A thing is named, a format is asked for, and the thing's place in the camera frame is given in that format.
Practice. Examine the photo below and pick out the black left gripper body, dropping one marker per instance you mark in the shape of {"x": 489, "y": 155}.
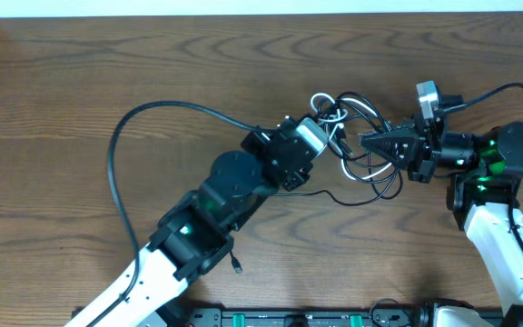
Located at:
{"x": 263, "y": 150}

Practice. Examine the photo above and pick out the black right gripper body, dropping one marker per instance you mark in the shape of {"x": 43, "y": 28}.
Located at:
{"x": 422, "y": 169}

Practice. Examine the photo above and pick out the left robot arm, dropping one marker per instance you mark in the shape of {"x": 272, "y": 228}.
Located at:
{"x": 195, "y": 234}

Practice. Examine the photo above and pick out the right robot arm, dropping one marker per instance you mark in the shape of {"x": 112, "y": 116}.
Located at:
{"x": 486, "y": 172}

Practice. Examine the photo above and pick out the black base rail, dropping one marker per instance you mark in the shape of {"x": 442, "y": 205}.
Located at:
{"x": 209, "y": 317}

